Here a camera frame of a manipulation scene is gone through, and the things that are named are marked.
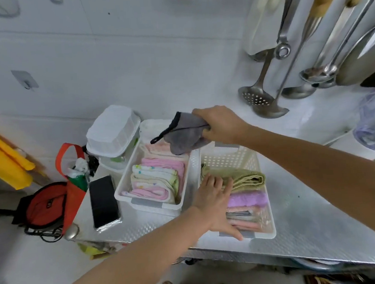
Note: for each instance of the red tote bag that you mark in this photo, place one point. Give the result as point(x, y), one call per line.
point(73, 202)

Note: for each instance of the person's left hand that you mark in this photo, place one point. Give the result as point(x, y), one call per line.
point(214, 205)

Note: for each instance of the person's left forearm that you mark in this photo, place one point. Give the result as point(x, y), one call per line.
point(135, 262)

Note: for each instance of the clear food container white lid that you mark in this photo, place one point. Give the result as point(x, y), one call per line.
point(113, 129)
point(112, 164)

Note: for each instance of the pink muslin cloth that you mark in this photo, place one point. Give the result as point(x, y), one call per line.
point(163, 164)

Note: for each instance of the steel skimmer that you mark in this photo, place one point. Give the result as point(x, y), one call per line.
point(256, 95)

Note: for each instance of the slim steel ladle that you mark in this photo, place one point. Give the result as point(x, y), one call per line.
point(299, 91)

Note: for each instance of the green towel with small print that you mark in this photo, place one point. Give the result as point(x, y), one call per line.
point(244, 178)

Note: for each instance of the green and white packet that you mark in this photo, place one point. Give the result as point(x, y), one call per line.
point(79, 180)

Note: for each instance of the clear adhesive wall hook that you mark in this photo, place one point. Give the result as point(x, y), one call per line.
point(24, 78)

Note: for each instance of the white basket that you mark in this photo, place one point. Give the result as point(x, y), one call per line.
point(233, 159)
point(153, 206)

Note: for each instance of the person's right hand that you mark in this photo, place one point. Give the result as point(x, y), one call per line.
point(226, 124)

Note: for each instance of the yellow cloth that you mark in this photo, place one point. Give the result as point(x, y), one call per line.
point(6, 165)

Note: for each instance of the round steel knob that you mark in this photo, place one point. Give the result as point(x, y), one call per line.
point(72, 232)

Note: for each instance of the red and black round appliance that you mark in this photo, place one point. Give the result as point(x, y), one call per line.
point(44, 208)

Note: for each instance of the black smartphone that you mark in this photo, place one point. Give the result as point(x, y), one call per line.
point(104, 203)

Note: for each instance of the black plastic bag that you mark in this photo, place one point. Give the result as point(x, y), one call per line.
point(92, 159)

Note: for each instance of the person's right forearm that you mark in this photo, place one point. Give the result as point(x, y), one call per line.
point(330, 175)

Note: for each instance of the wide steel spatula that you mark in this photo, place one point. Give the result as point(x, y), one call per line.
point(358, 67)

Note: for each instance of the peach towel with white trim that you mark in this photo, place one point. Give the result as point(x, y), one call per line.
point(157, 147)

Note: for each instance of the yellow-green plastic bag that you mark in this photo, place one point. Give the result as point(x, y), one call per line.
point(92, 251)

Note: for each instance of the clear blender with green lid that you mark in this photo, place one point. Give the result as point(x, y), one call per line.
point(372, 124)

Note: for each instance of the grey microfibre cloth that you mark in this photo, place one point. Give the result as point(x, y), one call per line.
point(184, 137)

